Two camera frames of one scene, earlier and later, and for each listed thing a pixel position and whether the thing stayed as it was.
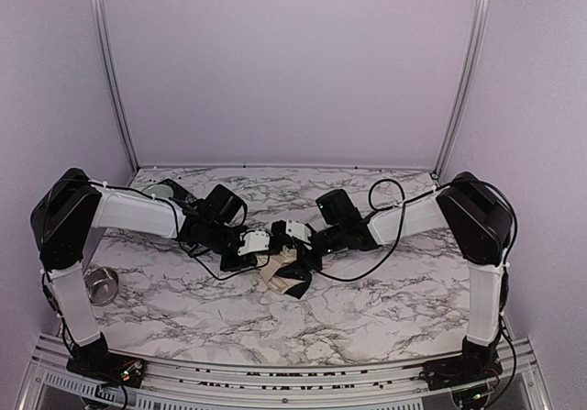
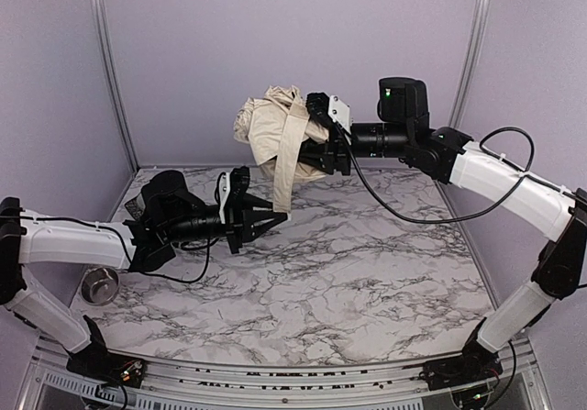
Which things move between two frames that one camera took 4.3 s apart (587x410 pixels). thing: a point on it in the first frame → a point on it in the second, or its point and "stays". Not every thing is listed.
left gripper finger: (232, 261) → (250, 201)
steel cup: (102, 285) stays
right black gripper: (304, 251) → (342, 151)
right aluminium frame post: (466, 76) stays
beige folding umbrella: (269, 263) → (274, 125)
